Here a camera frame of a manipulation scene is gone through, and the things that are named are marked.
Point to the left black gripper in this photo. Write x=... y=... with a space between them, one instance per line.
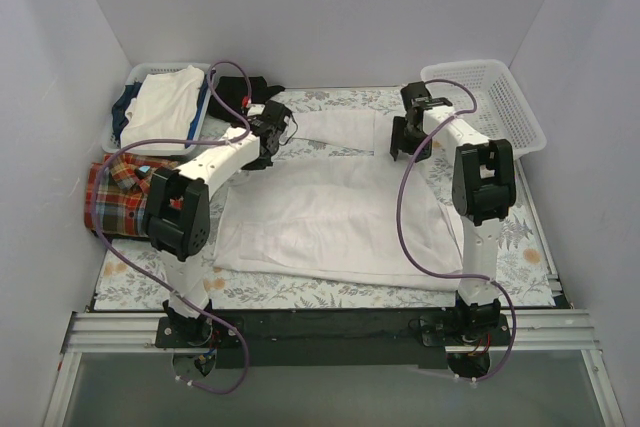
x=258 y=160

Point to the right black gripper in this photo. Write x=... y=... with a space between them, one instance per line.
x=409 y=136

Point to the white long sleeve shirt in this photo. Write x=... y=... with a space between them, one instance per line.
x=354 y=219

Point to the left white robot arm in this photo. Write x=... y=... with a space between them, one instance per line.
x=177 y=217

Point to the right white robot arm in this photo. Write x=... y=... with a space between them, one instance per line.
x=483 y=192

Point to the black folded garment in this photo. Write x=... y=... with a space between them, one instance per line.
x=233 y=91

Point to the right white plastic basket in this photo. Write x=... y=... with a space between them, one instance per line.
x=503 y=111

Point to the folded white shirt in basket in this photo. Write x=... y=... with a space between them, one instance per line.
x=165 y=106

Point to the navy garment in basket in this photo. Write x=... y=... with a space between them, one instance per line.
x=120 y=107

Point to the floral patterned table mat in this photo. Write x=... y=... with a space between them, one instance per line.
x=523 y=264

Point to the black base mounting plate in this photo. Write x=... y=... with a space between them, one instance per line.
x=336 y=337

